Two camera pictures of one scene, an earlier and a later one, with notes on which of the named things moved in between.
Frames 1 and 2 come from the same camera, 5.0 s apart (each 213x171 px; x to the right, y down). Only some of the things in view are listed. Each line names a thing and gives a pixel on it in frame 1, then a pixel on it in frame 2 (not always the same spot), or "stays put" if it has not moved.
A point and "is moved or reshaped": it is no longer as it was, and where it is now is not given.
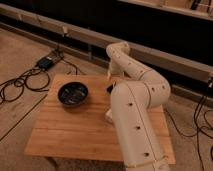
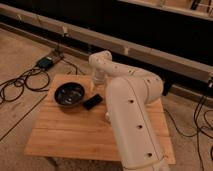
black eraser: [110, 88] is moved or reshaped
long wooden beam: [101, 42] stays put
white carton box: [109, 116] stays put
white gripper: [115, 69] -> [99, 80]
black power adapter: [45, 62] stays put
